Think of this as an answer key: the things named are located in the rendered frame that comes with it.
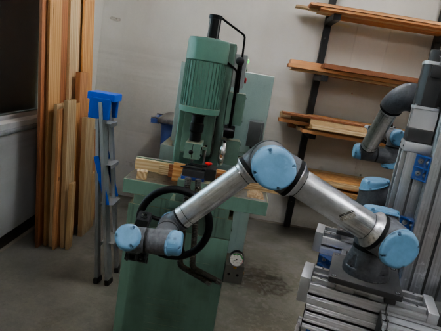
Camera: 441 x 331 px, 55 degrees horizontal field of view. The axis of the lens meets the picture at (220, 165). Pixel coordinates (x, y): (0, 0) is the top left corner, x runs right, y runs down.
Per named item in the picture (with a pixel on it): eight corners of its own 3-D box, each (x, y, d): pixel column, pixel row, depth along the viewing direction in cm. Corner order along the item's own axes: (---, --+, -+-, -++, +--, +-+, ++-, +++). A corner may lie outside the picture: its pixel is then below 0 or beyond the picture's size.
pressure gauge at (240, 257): (226, 269, 174) (230, 251, 172) (227, 265, 178) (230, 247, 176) (242, 272, 174) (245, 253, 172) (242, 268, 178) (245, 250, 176)
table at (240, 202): (114, 198, 167) (116, 183, 166) (134, 179, 197) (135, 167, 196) (268, 224, 166) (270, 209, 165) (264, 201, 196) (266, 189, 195)
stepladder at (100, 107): (85, 285, 264) (83, 90, 239) (99, 267, 288) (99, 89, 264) (111, 286, 263) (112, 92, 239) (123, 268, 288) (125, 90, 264)
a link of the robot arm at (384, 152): (371, 163, 212) (376, 142, 210) (393, 167, 212) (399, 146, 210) (375, 167, 205) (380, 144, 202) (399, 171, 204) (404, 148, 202)
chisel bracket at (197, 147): (182, 161, 184) (185, 142, 182) (186, 155, 198) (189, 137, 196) (199, 163, 184) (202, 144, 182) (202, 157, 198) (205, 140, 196)
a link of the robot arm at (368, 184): (352, 201, 192) (359, 172, 189) (382, 206, 192) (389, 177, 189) (358, 209, 180) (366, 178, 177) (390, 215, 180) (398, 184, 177)
